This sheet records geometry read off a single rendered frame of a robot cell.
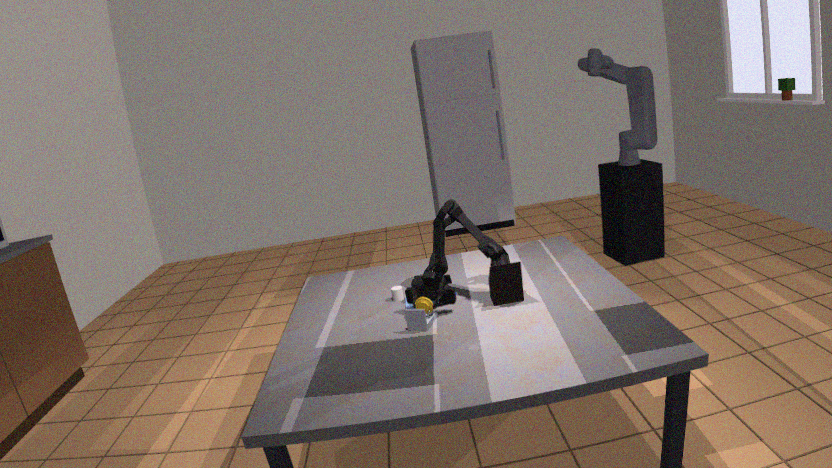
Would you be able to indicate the yellow plate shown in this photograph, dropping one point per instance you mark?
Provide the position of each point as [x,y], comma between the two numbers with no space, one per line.
[424,303]

